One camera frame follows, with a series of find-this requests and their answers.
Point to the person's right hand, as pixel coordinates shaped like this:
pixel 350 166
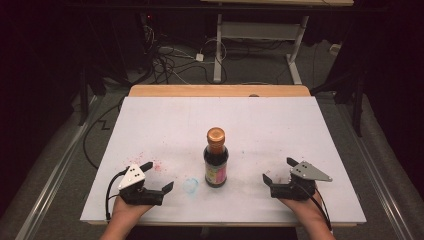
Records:
pixel 306 209

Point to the person's left hand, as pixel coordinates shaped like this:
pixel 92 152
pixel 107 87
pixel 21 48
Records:
pixel 128 210

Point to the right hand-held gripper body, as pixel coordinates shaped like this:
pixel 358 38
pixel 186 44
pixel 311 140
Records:
pixel 300 186

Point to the white-framed desk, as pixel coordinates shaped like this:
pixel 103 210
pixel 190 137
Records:
pixel 256 30

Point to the white power strip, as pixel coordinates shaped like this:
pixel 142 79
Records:
pixel 335 48

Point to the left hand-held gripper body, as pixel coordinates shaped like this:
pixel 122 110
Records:
pixel 133 181

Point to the dark sauce bottle orange cap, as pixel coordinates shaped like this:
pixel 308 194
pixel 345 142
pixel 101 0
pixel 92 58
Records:
pixel 216 160

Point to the white table mat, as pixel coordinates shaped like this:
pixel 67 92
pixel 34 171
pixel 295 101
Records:
pixel 266 126

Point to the aluminium floor rail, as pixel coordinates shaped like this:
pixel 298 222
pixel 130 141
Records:
pixel 376 173
pixel 50 186

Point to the pale blue clear plastic piece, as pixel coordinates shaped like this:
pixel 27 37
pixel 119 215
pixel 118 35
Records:
pixel 191 185

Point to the black metal stand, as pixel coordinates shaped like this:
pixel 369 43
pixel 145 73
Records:
pixel 83 103
pixel 358 106

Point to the white power adapter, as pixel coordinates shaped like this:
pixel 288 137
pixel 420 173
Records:
pixel 199 57

